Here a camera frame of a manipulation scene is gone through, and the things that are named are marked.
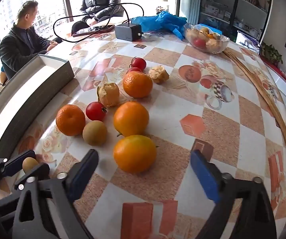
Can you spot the smooth-skinned orange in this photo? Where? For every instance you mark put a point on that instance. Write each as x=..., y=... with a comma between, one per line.
x=131, y=118
x=134, y=153

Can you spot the blue plastic bag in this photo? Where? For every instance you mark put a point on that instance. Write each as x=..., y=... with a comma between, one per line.
x=157, y=21

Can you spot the small yellow-brown fruit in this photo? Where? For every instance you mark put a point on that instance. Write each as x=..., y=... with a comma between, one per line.
x=204, y=30

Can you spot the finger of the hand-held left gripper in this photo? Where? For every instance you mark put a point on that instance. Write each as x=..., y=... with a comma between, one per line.
x=37, y=173
x=13, y=165

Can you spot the small orange fruit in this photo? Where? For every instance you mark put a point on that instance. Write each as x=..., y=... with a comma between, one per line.
x=212, y=36

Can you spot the glass bowl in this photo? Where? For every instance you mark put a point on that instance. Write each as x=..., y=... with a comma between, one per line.
x=217, y=49

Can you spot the small brown round fruit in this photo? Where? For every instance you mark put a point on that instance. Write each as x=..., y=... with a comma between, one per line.
x=94, y=132
x=29, y=164

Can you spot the white low sideboard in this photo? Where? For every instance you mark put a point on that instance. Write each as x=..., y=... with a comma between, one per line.
x=282, y=84

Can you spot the glass door display cabinet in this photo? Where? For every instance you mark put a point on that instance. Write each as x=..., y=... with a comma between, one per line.
x=232, y=5

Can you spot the green potted plant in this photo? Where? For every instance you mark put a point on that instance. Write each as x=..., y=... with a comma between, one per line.
x=271, y=53

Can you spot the red tomato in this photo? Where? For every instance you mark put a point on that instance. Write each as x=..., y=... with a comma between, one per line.
x=199, y=43
x=96, y=111
x=133, y=69
x=138, y=63

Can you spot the white printed plastic bag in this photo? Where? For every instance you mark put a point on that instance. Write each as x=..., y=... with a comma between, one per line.
x=247, y=42

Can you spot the grey tray with white lining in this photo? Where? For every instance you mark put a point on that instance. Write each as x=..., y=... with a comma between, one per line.
x=33, y=97

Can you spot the rough-skinned mandarin orange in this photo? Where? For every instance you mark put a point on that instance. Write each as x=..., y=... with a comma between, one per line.
x=137, y=84
x=70, y=120

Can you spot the grey-blue curtain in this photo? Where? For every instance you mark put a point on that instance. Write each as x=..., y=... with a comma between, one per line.
x=189, y=0

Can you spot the long wooden strip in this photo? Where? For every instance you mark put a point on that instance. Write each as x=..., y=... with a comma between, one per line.
x=259, y=84

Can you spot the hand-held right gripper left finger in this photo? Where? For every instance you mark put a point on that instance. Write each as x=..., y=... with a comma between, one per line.
x=83, y=171

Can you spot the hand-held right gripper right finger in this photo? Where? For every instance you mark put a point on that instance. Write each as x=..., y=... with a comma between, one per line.
x=204, y=176

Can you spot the grey power charger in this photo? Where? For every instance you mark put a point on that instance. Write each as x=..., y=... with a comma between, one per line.
x=126, y=32

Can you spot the dark red flat device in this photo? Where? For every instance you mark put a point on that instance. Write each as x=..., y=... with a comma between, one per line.
x=93, y=31

